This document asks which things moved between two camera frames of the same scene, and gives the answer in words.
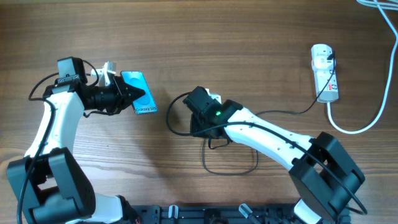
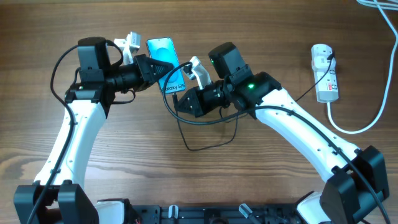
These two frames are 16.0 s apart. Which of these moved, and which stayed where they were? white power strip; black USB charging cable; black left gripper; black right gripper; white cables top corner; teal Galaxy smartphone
Moved: black USB charging cable; teal Galaxy smartphone; black left gripper; black right gripper
Stayed: white power strip; white cables top corner
